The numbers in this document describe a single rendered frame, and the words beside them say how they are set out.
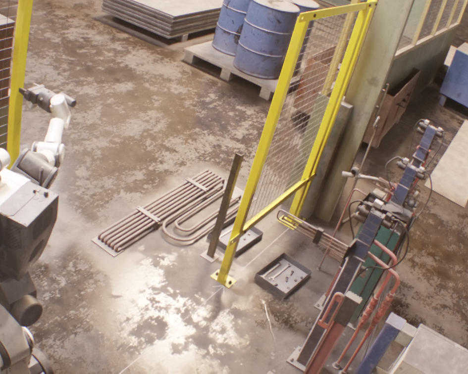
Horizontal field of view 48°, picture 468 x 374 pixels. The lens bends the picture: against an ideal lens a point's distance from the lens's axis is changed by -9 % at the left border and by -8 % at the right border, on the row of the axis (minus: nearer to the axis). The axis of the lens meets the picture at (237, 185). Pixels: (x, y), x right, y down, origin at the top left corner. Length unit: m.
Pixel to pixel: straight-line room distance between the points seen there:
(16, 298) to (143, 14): 5.90
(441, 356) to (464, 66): 6.42
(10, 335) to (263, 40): 4.84
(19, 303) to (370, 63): 2.99
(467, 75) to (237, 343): 6.04
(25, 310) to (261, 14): 4.92
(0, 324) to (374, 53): 3.05
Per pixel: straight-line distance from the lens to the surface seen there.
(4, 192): 1.82
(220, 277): 3.67
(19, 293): 1.99
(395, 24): 3.98
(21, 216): 1.73
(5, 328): 2.23
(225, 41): 6.96
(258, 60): 6.43
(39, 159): 1.99
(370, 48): 4.06
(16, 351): 2.29
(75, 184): 4.30
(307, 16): 2.80
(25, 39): 2.58
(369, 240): 2.77
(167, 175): 4.58
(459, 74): 8.45
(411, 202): 3.42
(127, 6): 7.68
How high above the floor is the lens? 2.48
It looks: 32 degrees down
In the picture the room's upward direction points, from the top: 17 degrees clockwise
